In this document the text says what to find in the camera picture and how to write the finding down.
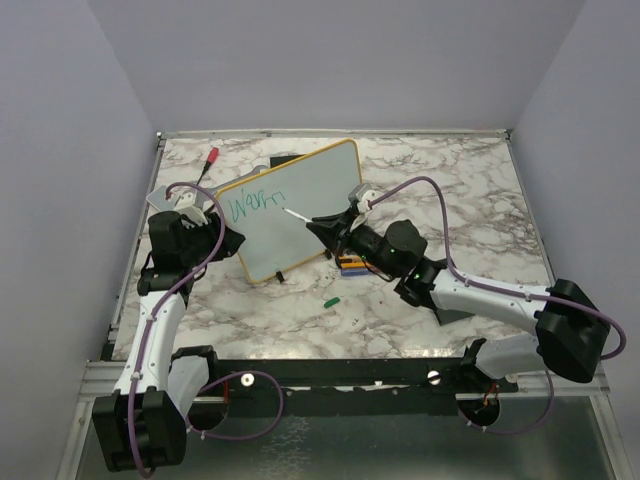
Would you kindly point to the red handled screwdriver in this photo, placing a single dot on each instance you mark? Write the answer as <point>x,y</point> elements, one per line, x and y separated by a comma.
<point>209,162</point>

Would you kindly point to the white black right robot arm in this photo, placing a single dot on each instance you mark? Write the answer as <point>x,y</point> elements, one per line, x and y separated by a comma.
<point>561,329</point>

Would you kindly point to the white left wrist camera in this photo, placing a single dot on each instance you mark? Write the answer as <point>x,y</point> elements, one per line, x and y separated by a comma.
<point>190,206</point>

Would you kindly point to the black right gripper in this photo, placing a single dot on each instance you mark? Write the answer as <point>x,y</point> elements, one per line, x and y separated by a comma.
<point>339,234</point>

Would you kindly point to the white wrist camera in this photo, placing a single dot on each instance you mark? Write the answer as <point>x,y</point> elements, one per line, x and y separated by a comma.
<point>190,206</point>
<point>359,208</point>

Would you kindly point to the blue red precision screwdriver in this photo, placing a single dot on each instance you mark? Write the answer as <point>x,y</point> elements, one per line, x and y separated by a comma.
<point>353,272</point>

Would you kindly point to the small white square device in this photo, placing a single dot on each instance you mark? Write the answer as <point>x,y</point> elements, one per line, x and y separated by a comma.
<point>158,201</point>

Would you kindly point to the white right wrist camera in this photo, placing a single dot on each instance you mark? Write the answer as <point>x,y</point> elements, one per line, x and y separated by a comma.
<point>359,208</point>

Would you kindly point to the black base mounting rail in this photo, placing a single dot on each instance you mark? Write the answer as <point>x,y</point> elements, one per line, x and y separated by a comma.
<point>367,387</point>

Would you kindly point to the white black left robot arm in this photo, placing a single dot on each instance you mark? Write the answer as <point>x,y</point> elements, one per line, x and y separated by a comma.
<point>141,425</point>

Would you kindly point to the yellow framed whiteboard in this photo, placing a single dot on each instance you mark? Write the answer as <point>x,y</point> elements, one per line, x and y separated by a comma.
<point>270,208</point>

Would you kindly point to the black rectangular eraser block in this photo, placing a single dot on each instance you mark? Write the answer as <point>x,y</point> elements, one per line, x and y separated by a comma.
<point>445,317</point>

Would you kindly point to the white green whiteboard marker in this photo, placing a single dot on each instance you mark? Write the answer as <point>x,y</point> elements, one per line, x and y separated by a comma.
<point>296,215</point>

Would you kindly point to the green marker cap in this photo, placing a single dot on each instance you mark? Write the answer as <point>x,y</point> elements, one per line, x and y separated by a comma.
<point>331,302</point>

